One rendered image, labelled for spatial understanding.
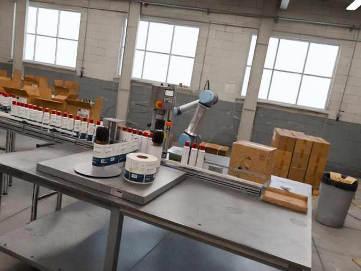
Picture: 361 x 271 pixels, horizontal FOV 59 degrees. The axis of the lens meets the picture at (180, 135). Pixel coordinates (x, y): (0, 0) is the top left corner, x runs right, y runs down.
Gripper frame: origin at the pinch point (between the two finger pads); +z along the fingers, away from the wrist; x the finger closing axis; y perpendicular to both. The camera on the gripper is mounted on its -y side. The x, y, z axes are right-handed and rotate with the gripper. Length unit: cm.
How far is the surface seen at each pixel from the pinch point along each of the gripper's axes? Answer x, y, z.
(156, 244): -54, 31, 74
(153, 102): -40, 6, -38
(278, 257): -142, 108, 13
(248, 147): -31, 87, -16
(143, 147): -42.2, 4.1, -0.5
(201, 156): -50, 53, -5
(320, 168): 276, 211, 48
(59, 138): -31, -80, 11
